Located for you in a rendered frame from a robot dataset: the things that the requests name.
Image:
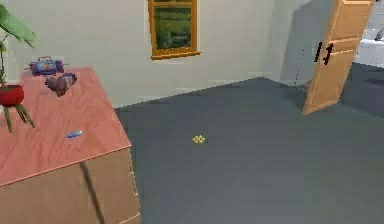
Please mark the brown teddy bear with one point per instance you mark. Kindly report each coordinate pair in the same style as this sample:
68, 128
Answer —
61, 84

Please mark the small yellow floor object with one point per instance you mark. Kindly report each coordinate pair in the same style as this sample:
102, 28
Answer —
198, 139

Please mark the wooden framed window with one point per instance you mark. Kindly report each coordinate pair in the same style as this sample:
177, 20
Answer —
173, 28

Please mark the small blue flat object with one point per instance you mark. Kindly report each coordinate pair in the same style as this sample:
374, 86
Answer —
74, 134

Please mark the wooden chest of drawers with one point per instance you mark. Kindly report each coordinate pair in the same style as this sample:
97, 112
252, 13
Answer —
63, 160

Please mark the blue portable radio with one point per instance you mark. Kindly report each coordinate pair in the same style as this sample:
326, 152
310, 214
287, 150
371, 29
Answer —
46, 67

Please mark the wooden room door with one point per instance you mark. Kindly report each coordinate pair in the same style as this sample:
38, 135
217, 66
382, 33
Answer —
336, 56

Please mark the house plant in red pot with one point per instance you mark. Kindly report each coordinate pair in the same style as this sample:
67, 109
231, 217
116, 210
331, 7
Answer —
12, 95

